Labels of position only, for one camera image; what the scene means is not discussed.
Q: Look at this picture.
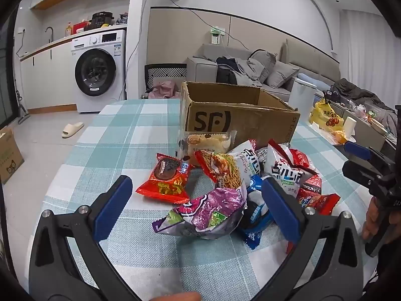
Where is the pink cloth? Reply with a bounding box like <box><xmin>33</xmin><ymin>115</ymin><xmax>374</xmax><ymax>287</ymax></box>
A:
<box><xmin>147</xmin><ymin>80</ymin><xmax>183</xmax><ymax>99</ymax></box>

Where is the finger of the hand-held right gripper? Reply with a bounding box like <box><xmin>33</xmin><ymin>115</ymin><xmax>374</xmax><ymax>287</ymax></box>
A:
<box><xmin>344</xmin><ymin>141</ymin><xmax>386</xmax><ymax>164</ymax></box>
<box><xmin>342</xmin><ymin>161</ymin><xmax>389</xmax><ymax>189</ymax></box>

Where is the purple snack bag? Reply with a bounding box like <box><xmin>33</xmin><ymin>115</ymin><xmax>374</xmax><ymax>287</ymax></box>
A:
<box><xmin>152</xmin><ymin>186</ymin><xmax>248</xmax><ymax>240</ymax></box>

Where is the clear bread packet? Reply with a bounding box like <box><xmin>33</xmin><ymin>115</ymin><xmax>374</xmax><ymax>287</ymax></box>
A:
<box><xmin>181</xmin><ymin>131</ymin><xmax>237</xmax><ymax>164</ymax></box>

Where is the black patterned chair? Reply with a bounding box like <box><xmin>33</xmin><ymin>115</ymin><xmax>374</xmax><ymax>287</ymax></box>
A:
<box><xmin>144</xmin><ymin>63</ymin><xmax>187</xmax><ymax>93</ymax></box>

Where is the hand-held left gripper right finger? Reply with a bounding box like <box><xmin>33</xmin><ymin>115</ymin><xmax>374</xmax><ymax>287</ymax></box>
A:
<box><xmin>251</xmin><ymin>176</ymin><xmax>373</xmax><ymax>301</ymax></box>

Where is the white striped snack bag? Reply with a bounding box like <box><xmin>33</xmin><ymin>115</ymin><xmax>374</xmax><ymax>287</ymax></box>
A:
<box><xmin>229</xmin><ymin>139</ymin><xmax>267</xmax><ymax>189</ymax></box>

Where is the yellow plastic bag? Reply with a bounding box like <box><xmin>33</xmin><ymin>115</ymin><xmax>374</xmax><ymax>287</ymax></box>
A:
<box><xmin>310</xmin><ymin>98</ymin><xmax>345</xmax><ymax>134</ymax></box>

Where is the blue cookie packet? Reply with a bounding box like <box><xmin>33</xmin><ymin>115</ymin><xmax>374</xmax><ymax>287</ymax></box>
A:
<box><xmin>236</xmin><ymin>174</ymin><xmax>279</xmax><ymax>250</ymax></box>

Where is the white paper cup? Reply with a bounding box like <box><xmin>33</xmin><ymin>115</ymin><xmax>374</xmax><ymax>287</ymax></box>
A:
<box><xmin>343</xmin><ymin>116</ymin><xmax>358</xmax><ymax>138</ymax></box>

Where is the black pressure cooker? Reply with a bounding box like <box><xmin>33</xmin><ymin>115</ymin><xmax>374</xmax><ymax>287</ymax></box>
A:
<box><xmin>89</xmin><ymin>12</ymin><xmax>114</xmax><ymax>29</ymax></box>

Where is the printed cardboard floor box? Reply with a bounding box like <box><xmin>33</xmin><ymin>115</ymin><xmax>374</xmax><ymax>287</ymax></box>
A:
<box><xmin>0</xmin><ymin>127</ymin><xmax>25</xmax><ymax>185</ymax></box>

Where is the floor mop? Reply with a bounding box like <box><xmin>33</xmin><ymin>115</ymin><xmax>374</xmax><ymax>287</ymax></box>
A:
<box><xmin>14</xmin><ymin>89</ymin><xmax>32</xmax><ymax>124</ymax></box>

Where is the red chocolate pie packet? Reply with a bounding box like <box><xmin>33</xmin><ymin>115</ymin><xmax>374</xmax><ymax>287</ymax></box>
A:
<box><xmin>135</xmin><ymin>153</ymin><xmax>195</xmax><ymax>204</ymax></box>

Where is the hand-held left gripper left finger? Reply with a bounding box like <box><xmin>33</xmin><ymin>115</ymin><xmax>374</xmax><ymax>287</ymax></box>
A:
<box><xmin>29</xmin><ymin>175</ymin><xmax>154</xmax><ymax>301</ymax></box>

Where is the person's right hand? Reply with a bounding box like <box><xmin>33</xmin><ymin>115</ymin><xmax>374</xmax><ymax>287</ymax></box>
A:
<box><xmin>362</xmin><ymin>196</ymin><xmax>381</xmax><ymax>240</ymax></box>

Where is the grey sofa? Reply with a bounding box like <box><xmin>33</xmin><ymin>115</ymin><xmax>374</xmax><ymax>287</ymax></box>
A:
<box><xmin>186</xmin><ymin>39</ymin><xmax>342</xmax><ymax>101</ymax></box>

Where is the teal checkered tablecloth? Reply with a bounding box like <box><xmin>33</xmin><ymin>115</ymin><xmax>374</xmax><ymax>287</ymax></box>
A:
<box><xmin>41</xmin><ymin>99</ymin><xmax>376</xmax><ymax>301</ymax></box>

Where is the beige slipper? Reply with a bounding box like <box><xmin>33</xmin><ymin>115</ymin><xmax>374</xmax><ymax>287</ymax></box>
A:
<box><xmin>61</xmin><ymin>122</ymin><xmax>85</xmax><ymax>139</ymax></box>

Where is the white snack bag red top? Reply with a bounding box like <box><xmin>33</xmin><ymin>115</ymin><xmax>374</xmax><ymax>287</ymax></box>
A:
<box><xmin>265</xmin><ymin>141</ymin><xmax>317</xmax><ymax>198</ymax></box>

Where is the grey hooded jacket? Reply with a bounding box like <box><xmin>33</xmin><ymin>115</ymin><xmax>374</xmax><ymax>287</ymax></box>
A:
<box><xmin>235</xmin><ymin>58</ymin><xmax>267</xmax><ymax>87</ymax></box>

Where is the white trash bin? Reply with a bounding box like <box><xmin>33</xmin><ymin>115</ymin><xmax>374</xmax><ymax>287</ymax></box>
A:
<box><xmin>287</xmin><ymin>78</ymin><xmax>318</xmax><ymax>113</ymax></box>

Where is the grey pillow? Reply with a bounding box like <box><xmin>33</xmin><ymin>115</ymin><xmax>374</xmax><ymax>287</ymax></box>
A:
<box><xmin>267</xmin><ymin>60</ymin><xmax>300</xmax><ymax>89</ymax></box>
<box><xmin>249</xmin><ymin>49</ymin><xmax>277</xmax><ymax>84</ymax></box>

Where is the brown cardboard box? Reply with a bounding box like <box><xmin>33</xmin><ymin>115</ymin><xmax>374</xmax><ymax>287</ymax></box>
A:
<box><xmin>179</xmin><ymin>81</ymin><xmax>300</xmax><ymax>151</ymax></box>

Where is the white base cabinet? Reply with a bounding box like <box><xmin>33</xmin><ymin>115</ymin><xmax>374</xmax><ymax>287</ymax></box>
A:
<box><xmin>19</xmin><ymin>36</ymin><xmax>79</xmax><ymax>110</ymax></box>

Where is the red noodle snack packet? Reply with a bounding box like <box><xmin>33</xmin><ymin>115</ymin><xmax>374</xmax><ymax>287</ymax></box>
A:
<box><xmin>194</xmin><ymin>149</ymin><xmax>248</xmax><ymax>192</ymax></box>

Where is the dark glass door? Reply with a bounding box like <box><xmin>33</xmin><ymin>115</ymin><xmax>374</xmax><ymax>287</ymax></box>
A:
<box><xmin>0</xmin><ymin>16</ymin><xmax>19</xmax><ymax>126</ymax></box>

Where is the thin wall cable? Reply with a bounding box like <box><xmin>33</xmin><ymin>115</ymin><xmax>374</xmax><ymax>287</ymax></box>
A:
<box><xmin>147</xmin><ymin>0</ymin><xmax>250</xmax><ymax>51</ymax></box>

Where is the dark grey blanket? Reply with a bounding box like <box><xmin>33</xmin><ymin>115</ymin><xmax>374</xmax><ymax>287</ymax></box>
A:
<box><xmin>332</xmin><ymin>78</ymin><xmax>398</xmax><ymax>126</ymax></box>

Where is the white washing machine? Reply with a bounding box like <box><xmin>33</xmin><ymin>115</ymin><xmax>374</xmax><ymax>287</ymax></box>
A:
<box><xmin>70</xmin><ymin>29</ymin><xmax>127</xmax><ymax>114</ymax></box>

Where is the dark jacket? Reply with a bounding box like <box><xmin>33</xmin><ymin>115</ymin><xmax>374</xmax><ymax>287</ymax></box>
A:
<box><xmin>216</xmin><ymin>56</ymin><xmax>242</xmax><ymax>85</ymax></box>

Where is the person's left hand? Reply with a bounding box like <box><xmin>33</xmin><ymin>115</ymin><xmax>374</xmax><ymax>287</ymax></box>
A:
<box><xmin>150</xmin><ymin>291</ymin><xmax>201</xmax><ymax>301</ymax></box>

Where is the light blue cushion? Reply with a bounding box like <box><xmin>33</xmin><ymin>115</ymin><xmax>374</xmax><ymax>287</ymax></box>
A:
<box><xmin>297</xmin><ymin>73</ymin><xmax>326</xmax><ymax>85</ymax></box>

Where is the red box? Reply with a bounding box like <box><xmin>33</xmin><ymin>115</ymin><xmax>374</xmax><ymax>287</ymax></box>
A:
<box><xmin>71</xmin><ymin>20</ymin><xmax>91</xmax><ymax>35</ymax></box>

